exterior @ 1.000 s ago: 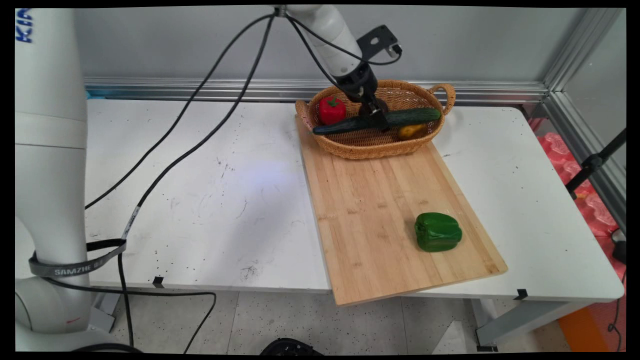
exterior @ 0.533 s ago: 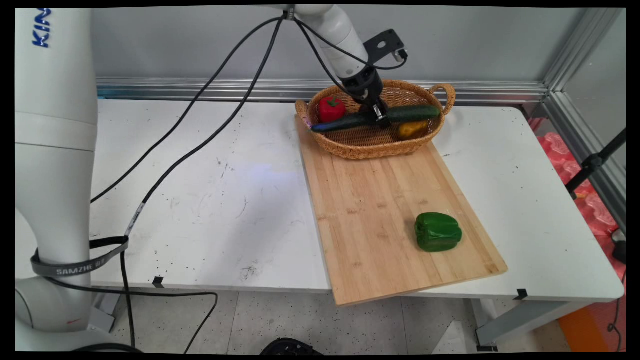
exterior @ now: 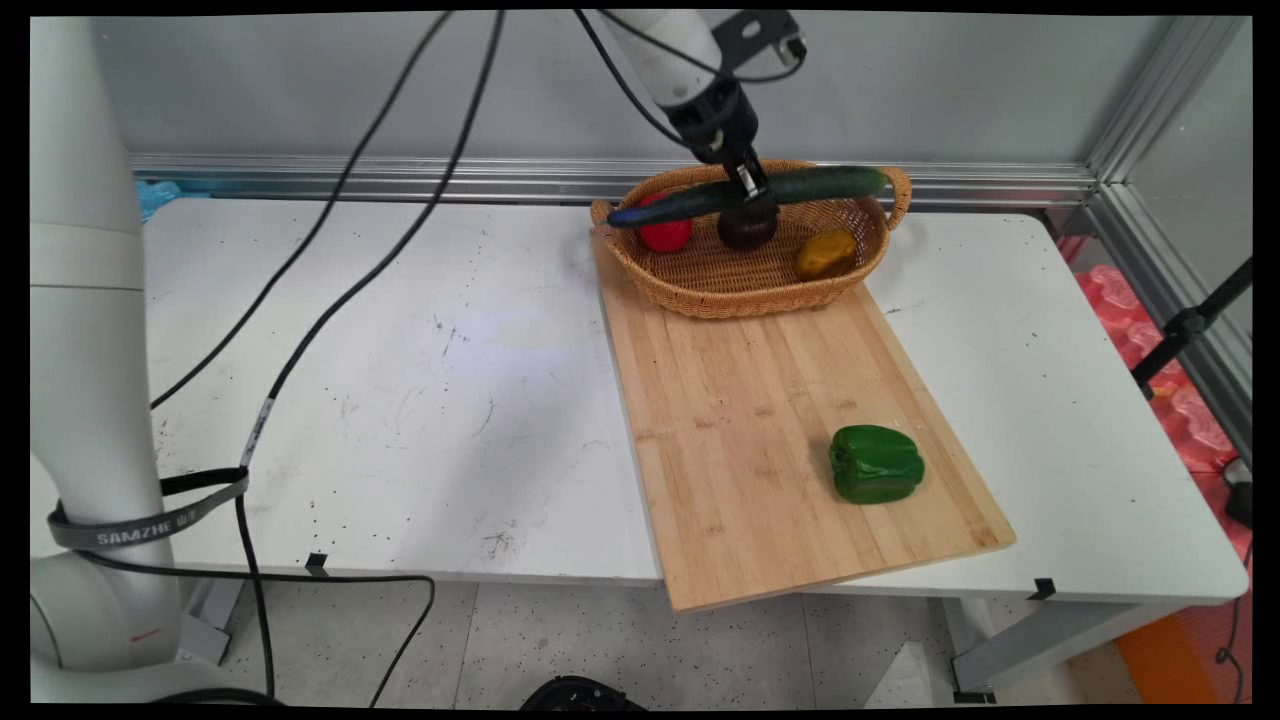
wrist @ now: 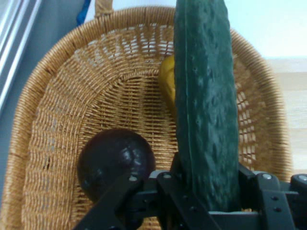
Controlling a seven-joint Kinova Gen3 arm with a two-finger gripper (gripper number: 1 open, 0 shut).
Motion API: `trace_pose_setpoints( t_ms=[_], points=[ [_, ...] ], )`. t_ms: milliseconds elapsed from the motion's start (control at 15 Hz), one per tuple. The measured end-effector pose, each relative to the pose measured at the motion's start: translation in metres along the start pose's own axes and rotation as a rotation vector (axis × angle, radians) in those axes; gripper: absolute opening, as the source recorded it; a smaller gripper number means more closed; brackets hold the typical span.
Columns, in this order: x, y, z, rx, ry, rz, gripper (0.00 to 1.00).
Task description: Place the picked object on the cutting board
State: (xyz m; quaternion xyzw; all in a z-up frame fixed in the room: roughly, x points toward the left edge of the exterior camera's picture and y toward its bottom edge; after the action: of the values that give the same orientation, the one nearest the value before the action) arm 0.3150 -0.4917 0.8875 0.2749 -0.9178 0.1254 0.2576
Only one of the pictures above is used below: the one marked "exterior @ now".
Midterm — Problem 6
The black floor cable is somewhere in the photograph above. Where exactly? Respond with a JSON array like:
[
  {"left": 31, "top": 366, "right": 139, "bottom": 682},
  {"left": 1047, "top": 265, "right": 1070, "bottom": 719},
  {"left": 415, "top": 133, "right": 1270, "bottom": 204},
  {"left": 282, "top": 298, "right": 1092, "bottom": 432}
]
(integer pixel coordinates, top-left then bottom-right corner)
[{"left": 78, "top": 548, "right": 437, "bottom": 707}]

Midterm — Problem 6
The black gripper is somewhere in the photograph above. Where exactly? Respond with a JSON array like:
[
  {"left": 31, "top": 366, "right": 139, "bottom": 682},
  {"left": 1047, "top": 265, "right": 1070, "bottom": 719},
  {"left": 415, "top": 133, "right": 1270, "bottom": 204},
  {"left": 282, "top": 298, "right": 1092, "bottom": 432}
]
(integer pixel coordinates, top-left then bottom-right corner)
[{"left": 664, "top": 80, "right": 773, "bottom": 198}]

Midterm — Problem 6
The black power adapter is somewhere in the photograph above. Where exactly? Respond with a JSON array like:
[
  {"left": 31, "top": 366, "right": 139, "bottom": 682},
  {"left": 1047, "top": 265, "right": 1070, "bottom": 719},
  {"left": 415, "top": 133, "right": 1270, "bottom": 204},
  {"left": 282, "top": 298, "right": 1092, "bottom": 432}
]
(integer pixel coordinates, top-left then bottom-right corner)
[{"left": 1222, "top": 457, "right": 1253, "bottom": 528}]

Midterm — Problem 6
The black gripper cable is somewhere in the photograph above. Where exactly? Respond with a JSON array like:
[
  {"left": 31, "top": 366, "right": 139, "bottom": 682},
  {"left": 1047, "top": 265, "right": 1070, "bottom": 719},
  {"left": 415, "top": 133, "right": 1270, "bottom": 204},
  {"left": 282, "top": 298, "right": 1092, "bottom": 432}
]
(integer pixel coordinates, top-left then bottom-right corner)
[{"left": 233, "top": 10, "right": 701, "bottom": 701}]

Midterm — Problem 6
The side aluminium frame rail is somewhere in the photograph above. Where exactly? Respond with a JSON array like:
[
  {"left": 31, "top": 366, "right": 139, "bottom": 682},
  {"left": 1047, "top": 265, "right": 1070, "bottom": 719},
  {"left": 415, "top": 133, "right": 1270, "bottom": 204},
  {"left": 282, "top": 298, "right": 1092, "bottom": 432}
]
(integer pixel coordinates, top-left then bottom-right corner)
[{"left": 1085, "top": 183, "right": 1253, "bottom": 463}]

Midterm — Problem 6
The grey SAMZHE velcro strap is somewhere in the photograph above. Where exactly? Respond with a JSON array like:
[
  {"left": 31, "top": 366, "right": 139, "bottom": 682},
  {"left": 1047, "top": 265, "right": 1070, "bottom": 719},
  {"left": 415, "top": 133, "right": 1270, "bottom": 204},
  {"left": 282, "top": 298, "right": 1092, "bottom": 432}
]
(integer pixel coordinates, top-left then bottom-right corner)
[{"left": 46, "top": 468, "right": 250, "bottom": 551}]

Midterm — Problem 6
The black tripod stand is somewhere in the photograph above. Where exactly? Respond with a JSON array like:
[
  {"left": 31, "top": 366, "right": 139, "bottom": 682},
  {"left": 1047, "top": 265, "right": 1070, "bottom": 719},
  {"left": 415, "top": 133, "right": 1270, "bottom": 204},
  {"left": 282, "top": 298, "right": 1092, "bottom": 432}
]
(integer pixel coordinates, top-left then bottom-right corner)
[{"left": 1130, "top": 256, "right": 1253, "bottom": 393}]

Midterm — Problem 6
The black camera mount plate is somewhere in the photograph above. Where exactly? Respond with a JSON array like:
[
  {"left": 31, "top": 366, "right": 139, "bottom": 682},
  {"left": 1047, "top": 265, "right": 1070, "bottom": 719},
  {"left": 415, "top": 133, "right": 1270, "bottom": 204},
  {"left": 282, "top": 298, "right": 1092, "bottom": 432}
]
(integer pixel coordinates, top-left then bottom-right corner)
[{"left": 712, "top": 10, "right": 804, "bottom": 73}]

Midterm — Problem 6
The blue cloth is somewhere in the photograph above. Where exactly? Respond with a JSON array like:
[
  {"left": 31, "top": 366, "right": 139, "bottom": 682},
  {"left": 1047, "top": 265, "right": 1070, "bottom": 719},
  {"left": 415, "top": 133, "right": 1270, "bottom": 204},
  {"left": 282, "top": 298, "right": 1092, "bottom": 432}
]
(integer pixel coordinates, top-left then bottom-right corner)
[{"left": 135, "top": 179, "right": 211, "bottom": 223}]

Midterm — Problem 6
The green bell pepper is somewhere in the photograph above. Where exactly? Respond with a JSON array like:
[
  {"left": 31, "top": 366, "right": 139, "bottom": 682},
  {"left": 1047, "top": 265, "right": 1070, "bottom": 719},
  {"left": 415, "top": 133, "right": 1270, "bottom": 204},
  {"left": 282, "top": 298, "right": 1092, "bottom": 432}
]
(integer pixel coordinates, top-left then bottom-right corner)
[{"left": 829, "top": 425, "right": 926, "bottom": 506}]

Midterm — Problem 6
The black camera cable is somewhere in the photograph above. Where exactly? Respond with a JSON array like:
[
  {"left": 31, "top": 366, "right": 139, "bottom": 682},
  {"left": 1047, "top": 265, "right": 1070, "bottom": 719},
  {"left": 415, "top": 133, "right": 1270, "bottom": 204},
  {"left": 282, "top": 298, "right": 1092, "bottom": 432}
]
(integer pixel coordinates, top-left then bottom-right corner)
[{"left": 150, "top": 10, "right": 807, "bottom": 411}]

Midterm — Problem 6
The bamboo cutting board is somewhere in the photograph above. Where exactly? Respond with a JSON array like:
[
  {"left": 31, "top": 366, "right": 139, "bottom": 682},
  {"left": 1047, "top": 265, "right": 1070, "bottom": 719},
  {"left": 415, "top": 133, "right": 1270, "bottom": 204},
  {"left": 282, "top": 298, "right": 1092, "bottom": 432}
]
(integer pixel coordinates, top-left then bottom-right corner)
[{"left": 592, "top": 230, "right": 1018, "bottom": 613}]

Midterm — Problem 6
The dark purple fruit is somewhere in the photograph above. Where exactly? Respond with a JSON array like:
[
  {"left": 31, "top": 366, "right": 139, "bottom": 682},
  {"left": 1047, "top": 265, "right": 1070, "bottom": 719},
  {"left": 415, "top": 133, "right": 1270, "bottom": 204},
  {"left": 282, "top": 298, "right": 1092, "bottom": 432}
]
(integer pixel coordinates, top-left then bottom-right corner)
[{"left": 717, "top": 200, "right": 779, "bottom": 252}]

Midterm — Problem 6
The long green cucumber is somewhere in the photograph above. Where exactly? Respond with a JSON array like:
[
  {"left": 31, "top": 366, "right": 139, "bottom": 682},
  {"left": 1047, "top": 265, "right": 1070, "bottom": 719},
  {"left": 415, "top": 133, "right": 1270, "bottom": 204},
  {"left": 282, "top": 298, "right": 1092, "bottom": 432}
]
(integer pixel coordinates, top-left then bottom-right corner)
[{"left": 607, "top": 166, "right": 891, "bottom": 230}]

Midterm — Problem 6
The thin black cable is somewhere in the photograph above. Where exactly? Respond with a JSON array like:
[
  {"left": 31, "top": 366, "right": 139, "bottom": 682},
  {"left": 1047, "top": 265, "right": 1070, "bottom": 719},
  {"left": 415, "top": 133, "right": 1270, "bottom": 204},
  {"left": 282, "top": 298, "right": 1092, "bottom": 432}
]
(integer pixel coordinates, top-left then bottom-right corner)
[{"left": 1214, "top": 540, "right": 1253, "bottom": 703}]

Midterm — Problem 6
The black round floor object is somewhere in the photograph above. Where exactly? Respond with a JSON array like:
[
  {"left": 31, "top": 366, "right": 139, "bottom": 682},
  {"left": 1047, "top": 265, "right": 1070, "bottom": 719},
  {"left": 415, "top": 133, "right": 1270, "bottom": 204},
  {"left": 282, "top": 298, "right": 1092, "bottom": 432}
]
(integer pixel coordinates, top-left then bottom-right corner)
[{"left": 520, "top": 676, "right": 647, "bottom": 711}]

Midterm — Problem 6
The woven wicker basket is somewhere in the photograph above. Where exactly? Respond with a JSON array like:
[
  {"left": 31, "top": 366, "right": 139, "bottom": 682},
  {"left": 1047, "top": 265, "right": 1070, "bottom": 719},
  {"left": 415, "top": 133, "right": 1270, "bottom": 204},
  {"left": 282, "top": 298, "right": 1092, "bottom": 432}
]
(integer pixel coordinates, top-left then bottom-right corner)
[{"left": 590, "top": 160, "right": 913, "bottom": 321}]

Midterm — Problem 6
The horizontal aluminium frame rail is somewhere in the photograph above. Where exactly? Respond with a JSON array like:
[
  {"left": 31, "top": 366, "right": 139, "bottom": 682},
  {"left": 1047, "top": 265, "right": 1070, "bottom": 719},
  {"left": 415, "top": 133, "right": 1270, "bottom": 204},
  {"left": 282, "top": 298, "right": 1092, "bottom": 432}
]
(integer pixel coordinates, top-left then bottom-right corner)
[{"left": 130, "top": 153, "right": 1098, "bottom": 210}]

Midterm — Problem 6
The pink plastic packaging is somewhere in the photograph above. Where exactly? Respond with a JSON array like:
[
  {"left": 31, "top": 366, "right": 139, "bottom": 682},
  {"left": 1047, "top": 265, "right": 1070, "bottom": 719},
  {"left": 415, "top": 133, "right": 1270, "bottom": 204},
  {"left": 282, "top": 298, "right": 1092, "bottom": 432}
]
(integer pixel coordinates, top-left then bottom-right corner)
[{"left": 1075, "top": 264, "right": 1241, "bottom": 473}]

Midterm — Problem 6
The orange floor panel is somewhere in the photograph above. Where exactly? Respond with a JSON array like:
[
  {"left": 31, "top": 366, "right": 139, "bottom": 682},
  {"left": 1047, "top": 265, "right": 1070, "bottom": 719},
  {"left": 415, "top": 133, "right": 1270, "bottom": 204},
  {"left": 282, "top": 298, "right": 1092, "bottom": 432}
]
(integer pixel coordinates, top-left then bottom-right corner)
[{"left": 1115, "top": 610, "right": 1229, "bottom": 705}]

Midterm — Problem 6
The upright aluminium frame post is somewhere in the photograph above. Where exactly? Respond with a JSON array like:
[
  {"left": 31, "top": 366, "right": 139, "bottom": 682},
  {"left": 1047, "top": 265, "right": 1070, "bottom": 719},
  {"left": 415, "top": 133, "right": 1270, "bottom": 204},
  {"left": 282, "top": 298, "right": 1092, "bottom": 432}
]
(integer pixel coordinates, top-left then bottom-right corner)
[{"left": 1086, "top": 15, "right": 1251, "bottom": 183}]

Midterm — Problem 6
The yellow brown fruit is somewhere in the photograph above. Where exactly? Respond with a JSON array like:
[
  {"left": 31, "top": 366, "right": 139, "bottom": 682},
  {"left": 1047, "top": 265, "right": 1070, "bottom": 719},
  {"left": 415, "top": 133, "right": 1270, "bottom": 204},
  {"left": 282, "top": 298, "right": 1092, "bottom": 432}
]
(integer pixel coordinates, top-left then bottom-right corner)
[{"left": 796, "top": 229, "right": 859, "bottom": 282}]

